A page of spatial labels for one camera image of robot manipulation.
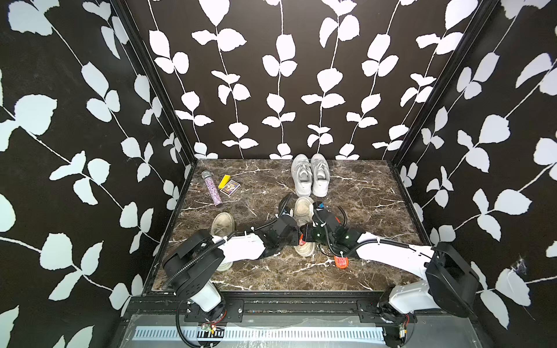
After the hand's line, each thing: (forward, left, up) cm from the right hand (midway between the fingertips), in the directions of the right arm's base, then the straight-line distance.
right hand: (297, 226), depth 83 cm
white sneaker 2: (+31, -13, -5) cm, 34 cm away
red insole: (-6, -2, -1) cm, 6 cm away
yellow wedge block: (+33, +36, -10) cm, 50 cm away
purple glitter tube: (+32, +45, -7) cm, 56 cm away
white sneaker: (+32, -3, -2) cm, 32 cm away
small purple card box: (+26, +33, -9) cm, 43 cm away
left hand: (+2, -1, -6) cm, 6 cm away
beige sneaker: (+3, +31, -5) cm, 31 cm away
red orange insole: (-10, -18, -11) cm, 24 cm away
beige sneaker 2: (+8, -3, -2) cm, 9 cm away
